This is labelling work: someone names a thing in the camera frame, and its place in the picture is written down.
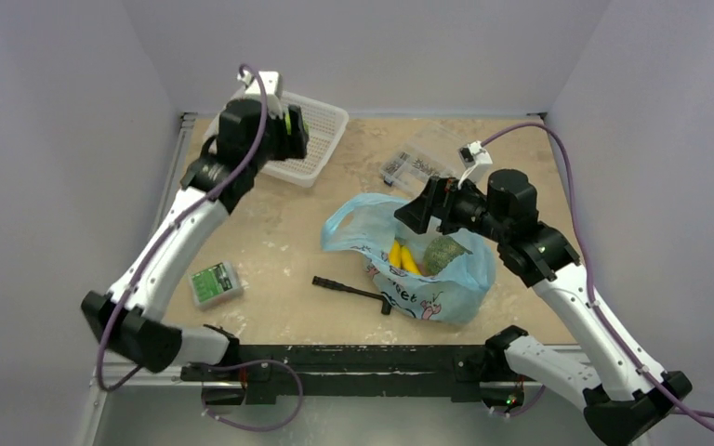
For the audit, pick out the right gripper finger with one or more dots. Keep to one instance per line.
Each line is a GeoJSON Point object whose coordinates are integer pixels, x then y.
{"type": "Point", "coordinates": [416, 214]}
{"type": "Point", "coordinates": [449, 223]}

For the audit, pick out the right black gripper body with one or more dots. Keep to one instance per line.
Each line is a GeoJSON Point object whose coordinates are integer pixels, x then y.
{"type": "Point", "coordinates": [435, 204]}

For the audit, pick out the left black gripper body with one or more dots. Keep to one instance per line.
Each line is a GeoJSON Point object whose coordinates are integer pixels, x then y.
{"type": "Point", "coordinates": [277, 138]}

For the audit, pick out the light blue plastic bag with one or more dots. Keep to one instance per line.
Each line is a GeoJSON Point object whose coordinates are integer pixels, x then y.
{"type": "Point", "coordinates": [366, 224]}

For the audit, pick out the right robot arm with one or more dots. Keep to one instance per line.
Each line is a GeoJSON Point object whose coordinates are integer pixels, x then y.
{"type": "Point", "coordinates": [621, 391]}

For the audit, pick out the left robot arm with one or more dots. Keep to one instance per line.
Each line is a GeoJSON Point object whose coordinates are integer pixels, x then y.
{"type": "Point", "coordinates": [128, 318]}

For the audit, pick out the dark green fake melon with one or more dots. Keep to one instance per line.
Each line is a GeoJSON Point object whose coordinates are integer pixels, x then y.
{"type": "Point", "coordinates": [440, 252]}

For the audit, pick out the yellow fake fruit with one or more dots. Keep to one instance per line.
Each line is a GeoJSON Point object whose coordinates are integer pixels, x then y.
{"type": "Point", "coordinates": [401, 260]}

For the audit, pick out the white perforated plastic basket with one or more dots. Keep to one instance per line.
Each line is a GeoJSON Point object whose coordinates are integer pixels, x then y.
{"type": "Point", "coordinates": [325, 125]}

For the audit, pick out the clear plastic screw organizer box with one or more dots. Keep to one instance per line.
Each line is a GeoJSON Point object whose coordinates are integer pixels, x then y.
{"type": "Point", "coordinates": [433, 151]}

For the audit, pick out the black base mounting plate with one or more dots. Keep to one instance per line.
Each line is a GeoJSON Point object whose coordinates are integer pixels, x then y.
{"type": "Point", "coordinates": [260, 374]}

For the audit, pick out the green label clear small box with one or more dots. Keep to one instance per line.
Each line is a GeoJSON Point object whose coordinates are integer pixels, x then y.
{"type": "Point", "coordinates": [215, 285]}

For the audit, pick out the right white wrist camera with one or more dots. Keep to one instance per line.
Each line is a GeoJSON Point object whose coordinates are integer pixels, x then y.
{"type": "Point", "coordinates": [476, 160]}

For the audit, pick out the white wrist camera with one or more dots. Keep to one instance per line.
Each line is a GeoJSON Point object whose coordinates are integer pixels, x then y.
{"type": "Point", "coordinates": [476, 160]}
{"type": "Point", "coordinates": [269, 82]}

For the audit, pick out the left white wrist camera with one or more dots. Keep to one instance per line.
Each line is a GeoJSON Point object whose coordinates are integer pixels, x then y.
{"type": "Point", "coordinates": [269, 82]}

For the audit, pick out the black T-handle tool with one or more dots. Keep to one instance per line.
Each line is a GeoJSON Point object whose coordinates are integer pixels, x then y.
{"type": "Point", "coordinates": [341, 287]}

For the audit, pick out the aluminium frame rail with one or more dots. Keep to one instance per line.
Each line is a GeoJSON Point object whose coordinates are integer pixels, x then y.
{"type": "Point", "coordinates": [154, 215]}

